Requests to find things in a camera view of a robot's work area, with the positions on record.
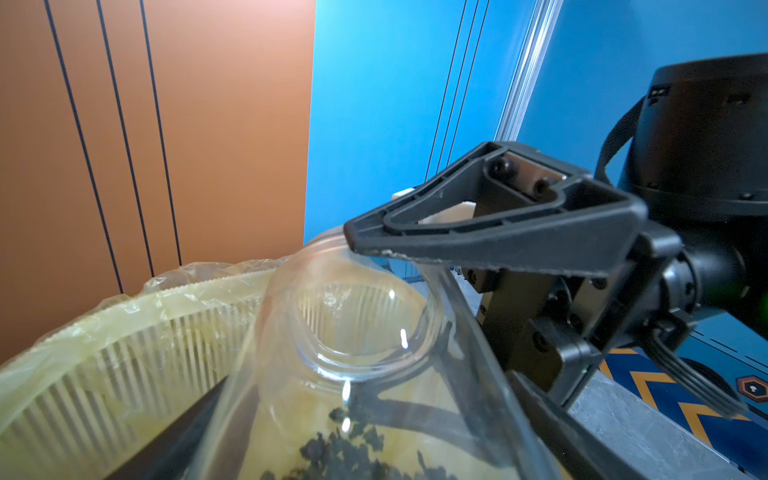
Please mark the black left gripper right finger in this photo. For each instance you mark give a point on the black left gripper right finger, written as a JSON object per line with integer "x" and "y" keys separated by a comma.
{"x": 581, "y": 454}

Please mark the cream waste basket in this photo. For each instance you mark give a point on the cream waste basket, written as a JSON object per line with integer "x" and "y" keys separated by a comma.
{"x": 81, "y": 402}

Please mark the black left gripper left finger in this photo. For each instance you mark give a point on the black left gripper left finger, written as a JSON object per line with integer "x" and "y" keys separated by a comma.
{"x": 209, "y": 437}

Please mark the aluminium corner post right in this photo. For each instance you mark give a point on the aluminium corner post right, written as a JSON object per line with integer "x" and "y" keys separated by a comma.
{"x": 538, "y": 35}

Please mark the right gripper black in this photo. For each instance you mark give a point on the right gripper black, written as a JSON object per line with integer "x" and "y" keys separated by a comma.
{"x": 536, "y": 214}

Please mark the glass jar with tea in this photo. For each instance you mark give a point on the glass jar with tea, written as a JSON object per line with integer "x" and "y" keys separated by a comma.
{"x": 352, "y": 371}

